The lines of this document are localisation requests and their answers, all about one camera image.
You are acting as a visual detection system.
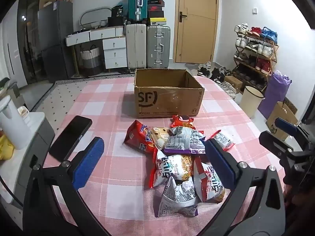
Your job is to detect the wooden door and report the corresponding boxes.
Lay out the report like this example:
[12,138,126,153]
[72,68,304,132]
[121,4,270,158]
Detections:
[173,0,220,65]

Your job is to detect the black smartphone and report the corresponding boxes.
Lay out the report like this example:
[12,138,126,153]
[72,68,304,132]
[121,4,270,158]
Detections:
[49,115,93,163]

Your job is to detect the teal suitcase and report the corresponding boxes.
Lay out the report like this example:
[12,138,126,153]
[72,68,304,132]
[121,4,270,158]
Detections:
[128,0,148,21]

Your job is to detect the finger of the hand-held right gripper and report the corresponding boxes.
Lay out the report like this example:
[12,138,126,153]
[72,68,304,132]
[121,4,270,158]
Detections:
[258,130,296,161]
[275,118,299,138]

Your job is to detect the white suitcase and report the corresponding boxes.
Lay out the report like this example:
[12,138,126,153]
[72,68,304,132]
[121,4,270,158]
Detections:
[125,20,148,69]

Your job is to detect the cream bread packet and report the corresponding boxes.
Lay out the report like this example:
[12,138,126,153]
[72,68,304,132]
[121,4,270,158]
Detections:
[151,127,173,150]

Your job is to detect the grey side cabinet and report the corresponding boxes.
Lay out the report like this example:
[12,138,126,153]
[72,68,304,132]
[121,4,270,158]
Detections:
[0,112,56,208]

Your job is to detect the red cookie packet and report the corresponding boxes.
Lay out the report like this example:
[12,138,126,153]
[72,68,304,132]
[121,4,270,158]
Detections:
[171,115,196,130]

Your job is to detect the white grey purple-edged snack bag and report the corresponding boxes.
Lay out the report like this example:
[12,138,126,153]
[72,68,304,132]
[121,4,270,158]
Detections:
[163,126,206,156]
[155,176,200,218]

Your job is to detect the white drawer cabinet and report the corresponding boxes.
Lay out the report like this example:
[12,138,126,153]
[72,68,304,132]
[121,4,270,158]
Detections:
[102,37,128,71]

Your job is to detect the grey white laundry basket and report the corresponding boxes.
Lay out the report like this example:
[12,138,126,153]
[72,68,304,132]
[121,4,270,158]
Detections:
[79,44,103,76]

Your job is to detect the yellow bag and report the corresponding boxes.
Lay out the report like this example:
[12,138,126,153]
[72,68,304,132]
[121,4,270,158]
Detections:
[0,134,14,161]

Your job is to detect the dark glass cabinet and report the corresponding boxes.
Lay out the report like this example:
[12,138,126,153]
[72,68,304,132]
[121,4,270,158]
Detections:
[17,0,54,85]

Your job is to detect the purple bag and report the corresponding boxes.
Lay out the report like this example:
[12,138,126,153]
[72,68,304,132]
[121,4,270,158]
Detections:
[258,70,292,120]

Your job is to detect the cream trash bin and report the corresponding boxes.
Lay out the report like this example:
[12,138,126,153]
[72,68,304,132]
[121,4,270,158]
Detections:
[239,86,264,119]

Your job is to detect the small brown cardboard box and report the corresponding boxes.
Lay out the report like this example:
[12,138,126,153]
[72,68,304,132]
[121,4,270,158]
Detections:
[223,75,243,92]

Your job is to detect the pile of shoes on floor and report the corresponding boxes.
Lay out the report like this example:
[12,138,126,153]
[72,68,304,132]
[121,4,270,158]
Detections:
[196,61,237,99]

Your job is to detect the white food container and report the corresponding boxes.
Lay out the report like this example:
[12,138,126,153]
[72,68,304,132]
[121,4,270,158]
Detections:
[17,106,30,119]

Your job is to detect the open printed cardboard box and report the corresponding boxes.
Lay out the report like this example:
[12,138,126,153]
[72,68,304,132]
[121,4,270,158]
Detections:
[265,100,299,141]

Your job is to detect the wide black box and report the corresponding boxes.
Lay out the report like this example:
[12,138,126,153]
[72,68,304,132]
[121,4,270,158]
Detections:
[108,16,129,27]

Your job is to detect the small white snack packet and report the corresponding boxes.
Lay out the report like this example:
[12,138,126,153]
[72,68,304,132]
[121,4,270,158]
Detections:
[211,131,235,151]

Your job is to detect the dark grey refrigerator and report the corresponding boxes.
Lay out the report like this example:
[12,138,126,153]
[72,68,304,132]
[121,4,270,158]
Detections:
[38,1,75,83]

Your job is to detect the red chip bag blue label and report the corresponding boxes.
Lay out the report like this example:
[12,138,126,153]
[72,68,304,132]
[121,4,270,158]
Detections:
[124,120,157,156]

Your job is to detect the white desk with drawers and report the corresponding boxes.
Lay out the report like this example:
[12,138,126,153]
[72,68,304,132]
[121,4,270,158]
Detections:
[65,27,126,48]

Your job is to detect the rows of shoes on rack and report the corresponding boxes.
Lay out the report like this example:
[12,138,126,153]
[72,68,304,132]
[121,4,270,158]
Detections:
[233,23,278,89]

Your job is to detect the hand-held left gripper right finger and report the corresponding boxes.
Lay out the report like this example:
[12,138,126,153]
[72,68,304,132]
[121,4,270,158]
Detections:
[197,139,287,236]

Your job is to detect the black printed box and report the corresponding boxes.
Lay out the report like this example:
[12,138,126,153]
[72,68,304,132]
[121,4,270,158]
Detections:
[111,5,124,18]

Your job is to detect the pink plaid tablecloth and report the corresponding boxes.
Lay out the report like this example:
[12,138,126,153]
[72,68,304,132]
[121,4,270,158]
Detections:
[41,75,283,236]

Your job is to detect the oval metal hoop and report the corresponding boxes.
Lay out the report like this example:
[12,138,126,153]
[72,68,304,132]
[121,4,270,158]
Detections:
[79,7,113,29]

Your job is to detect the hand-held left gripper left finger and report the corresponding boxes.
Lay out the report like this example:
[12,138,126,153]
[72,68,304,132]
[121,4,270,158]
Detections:
[23,137,109,236]

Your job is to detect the silver suitcase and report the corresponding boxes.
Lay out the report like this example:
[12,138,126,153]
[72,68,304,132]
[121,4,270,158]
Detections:
[147,25,171,69]

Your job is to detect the white kettle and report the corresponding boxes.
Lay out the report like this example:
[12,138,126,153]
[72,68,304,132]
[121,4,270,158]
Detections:
[0,95,33,150]

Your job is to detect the wooden shoe rack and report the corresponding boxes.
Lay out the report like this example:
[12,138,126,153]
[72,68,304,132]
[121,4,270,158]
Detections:
[232,31,279,91]

